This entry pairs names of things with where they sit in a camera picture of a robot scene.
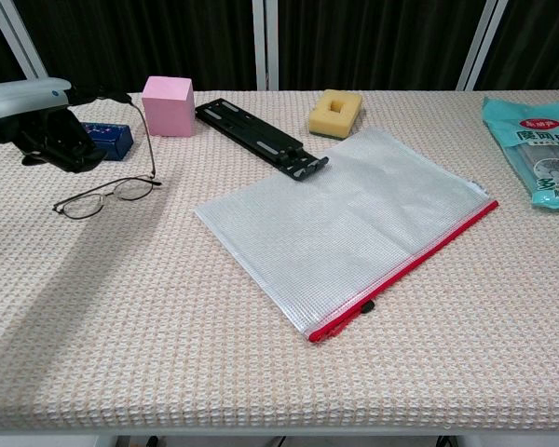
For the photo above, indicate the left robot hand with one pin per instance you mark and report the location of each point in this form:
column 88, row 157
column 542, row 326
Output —
column 51, row 135

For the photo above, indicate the thin-framed eyeglasses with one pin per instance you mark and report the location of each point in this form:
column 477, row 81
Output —
column 121, row 186

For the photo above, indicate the dark blue printed box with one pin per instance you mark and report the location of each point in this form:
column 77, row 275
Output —
column 116, row 137

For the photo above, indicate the pink cube block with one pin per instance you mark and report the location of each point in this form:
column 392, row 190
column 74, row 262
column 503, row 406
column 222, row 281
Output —
column 167, row 107

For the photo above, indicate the black curtain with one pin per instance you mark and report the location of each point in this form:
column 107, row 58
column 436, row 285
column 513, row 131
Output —
column 144, row 42

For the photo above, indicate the beige waffle weave tablecloth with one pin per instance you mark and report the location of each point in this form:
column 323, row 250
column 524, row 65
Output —
column 279, row 302

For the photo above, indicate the yellow sponge with square hole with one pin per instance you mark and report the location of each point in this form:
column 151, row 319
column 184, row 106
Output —
column 336, row 114

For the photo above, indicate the clear mesh zipper pouch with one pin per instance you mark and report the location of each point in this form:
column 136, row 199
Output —
column 349, row 223

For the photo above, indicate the teal packaged cleaning cloth bag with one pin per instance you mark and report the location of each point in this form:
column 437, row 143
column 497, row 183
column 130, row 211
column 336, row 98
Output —
column 538, row 149

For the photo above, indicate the white metal frame post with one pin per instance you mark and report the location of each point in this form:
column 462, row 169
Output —
column 265, row 44
column 486, row 44
column 16, row 39

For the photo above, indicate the black plastic bracket plate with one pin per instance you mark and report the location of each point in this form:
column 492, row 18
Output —
column 261, row 135

